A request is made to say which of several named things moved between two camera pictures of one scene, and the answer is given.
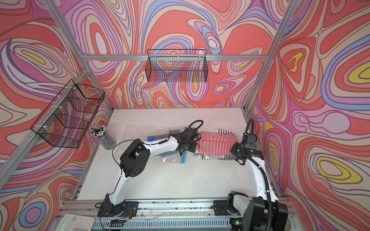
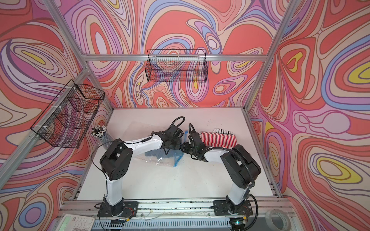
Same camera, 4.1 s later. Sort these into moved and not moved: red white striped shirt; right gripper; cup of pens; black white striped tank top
Moved: right gripper
Not moved: cup of pens; red white striped shirt; black white striped tank top
